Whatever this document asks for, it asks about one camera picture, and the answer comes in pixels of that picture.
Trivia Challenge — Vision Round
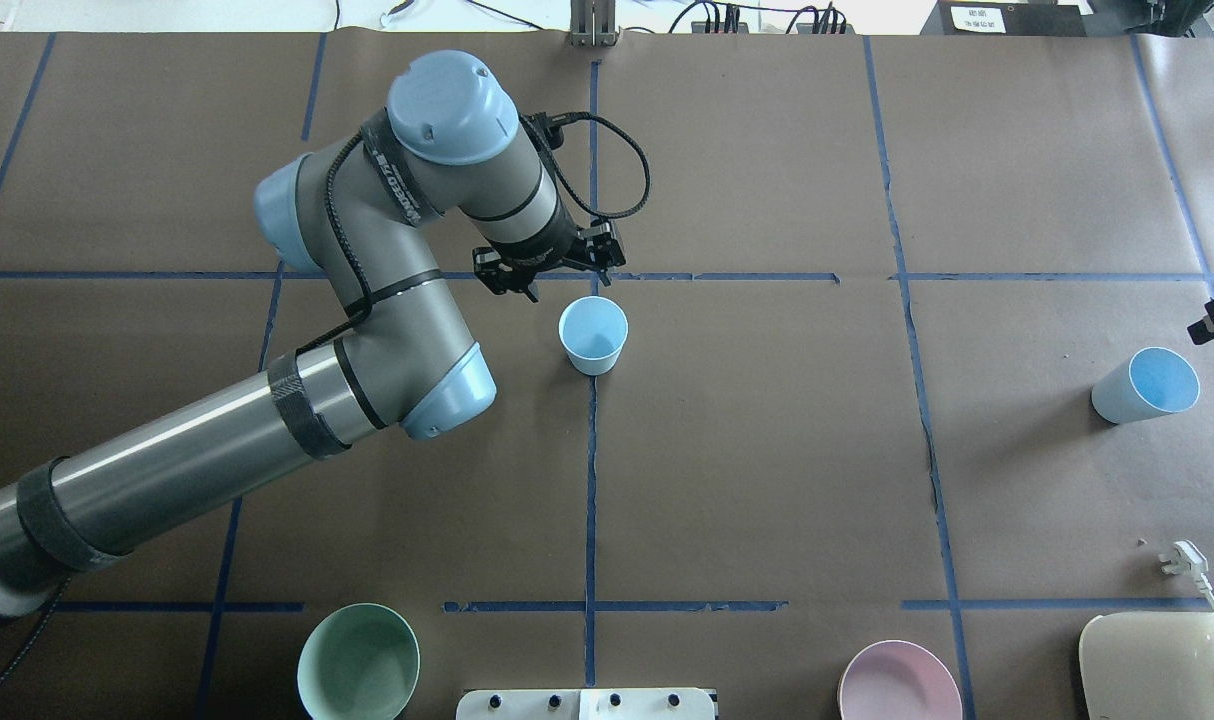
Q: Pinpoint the pink bowl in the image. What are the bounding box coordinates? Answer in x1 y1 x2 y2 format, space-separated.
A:
836 641 964 719

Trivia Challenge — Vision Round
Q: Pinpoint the cream toaster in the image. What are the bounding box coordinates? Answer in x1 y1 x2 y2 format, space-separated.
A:
1078 611 1214 719

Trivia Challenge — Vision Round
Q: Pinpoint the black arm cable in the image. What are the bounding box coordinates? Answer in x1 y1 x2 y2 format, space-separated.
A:
0 112 652 705

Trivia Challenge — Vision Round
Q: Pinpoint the green bowl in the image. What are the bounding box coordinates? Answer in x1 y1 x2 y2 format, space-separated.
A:
296 603 421 719

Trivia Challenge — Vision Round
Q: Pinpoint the aluminium frame post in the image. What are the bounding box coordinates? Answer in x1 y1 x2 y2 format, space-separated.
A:
567 0 620 47

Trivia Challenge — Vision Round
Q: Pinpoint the black power box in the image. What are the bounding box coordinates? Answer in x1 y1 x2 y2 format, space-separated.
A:
919 1 1087 36

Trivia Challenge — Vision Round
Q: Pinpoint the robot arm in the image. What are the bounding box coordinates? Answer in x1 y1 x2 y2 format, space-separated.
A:
0 49 625 628

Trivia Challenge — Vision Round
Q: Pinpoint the white toaster plug cable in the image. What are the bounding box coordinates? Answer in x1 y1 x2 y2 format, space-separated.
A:
1159 540 1214 613

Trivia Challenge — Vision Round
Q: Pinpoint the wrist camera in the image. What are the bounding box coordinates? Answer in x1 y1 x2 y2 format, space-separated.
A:
520 110 579 152

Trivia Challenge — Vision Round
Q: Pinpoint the light blue cup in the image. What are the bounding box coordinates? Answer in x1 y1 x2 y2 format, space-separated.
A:
1090 347 1202 425
557 296 629 378

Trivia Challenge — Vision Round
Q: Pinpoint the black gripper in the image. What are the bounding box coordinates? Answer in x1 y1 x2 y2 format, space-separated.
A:
473 222 626 304

